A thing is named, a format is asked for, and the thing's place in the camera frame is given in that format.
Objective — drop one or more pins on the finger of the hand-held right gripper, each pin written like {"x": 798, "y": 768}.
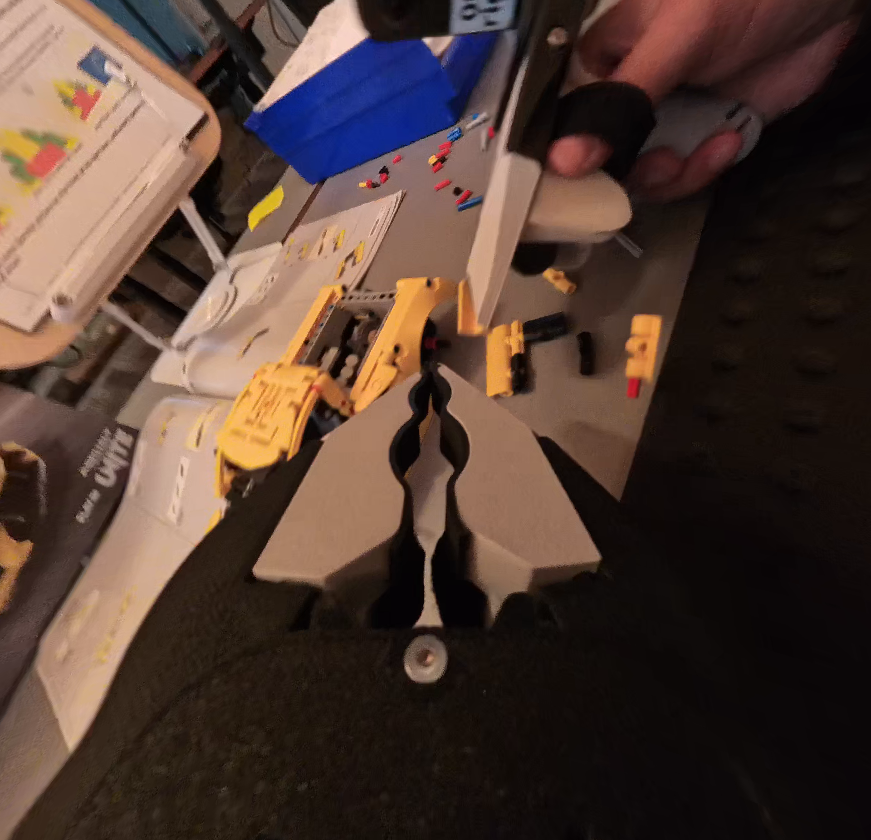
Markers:
{"x": 503, "y": 241}

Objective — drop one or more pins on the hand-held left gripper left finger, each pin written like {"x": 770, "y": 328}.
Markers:
{"x": 326, "y": 513}

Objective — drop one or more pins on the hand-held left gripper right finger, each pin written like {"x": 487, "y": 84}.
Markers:
{"x": 524, "y": 513}

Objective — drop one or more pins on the yellow curved panel brick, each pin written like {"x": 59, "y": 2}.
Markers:
{"x": 469, "y": 312}

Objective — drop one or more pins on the yellow brick car model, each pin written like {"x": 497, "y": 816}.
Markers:
{"x": 272, "y": 411}

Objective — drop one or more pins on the yellow panel brick assembly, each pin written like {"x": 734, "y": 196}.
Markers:
{"x": 502, "y": 360}

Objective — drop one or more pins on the black pin brick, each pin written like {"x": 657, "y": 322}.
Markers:
{"x": 585, "y": 353}

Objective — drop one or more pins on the grey desk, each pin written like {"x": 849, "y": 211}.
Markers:
{"x": 599, "y": 431}

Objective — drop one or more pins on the person's right hand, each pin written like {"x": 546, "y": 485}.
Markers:
{"x": 735, "y": 30}

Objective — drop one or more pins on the scattered small pin bricks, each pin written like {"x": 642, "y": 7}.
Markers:
{"x": 469, "y": 203}

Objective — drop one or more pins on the instruction booklet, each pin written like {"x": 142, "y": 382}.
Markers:
{"x": 156, "y": 527}

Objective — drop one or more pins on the blue bin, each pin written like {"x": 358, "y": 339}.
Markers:
{"x": 354, "y": 111}

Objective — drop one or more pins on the white printed paper bags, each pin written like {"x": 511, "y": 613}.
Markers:
{"x": 320, "y": 50}

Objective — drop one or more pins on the yellow paper slip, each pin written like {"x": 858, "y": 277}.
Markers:
{"x": 265, "y": 207}

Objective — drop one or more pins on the black perforated mat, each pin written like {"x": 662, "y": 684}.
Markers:
{"x": 762, "y": 445}

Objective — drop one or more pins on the brick car set box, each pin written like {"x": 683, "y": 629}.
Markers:
{"x": 61, "y": 513}

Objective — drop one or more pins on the wooden board white stand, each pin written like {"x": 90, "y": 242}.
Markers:
{"x": 197, "y": 132}

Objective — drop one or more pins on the printed paper sheet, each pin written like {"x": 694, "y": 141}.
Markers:
{"x": 81, "y": 173}

